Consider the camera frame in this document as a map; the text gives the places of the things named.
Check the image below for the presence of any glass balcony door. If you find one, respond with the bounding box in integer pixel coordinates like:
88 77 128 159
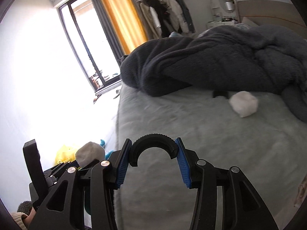
58 0 120 93

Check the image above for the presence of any white tissue ball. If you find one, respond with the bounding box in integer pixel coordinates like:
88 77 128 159
229 91 259 118
75 142 105 168

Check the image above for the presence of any black plastic half ring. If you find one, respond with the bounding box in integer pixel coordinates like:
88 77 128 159
212 89 229 99

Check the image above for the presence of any round vanity mirror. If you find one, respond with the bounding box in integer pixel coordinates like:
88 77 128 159
219 0 238 20

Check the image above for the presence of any grey curtain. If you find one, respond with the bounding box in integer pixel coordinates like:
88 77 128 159
92 0 153 63

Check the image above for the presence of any beige upholstered headboard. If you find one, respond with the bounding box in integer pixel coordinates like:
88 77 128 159
237 0 306 39

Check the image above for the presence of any clothes rack with clothes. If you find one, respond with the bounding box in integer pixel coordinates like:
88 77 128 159
136 0 196 39

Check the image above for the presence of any person's left hand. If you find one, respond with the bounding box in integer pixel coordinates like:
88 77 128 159
22 207 36 228

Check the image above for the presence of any blue plush toy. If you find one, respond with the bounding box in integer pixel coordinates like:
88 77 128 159
100 139 113 160

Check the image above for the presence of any beige pillow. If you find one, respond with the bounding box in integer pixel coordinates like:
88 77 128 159
241 17 258 28

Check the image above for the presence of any bed with grey sheet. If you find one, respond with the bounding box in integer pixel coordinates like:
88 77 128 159
115 85 306 229

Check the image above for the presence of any white vanity desk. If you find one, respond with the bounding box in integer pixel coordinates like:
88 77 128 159
207 0 238 29

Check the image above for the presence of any yellow curtain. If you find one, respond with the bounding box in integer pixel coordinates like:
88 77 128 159
101 0 148 54

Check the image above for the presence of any yellow plastic bag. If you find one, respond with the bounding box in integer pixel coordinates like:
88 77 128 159
54 145 77 165

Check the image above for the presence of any dark grey fleece blanket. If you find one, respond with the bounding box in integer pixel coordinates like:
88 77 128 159
120 25 306 122

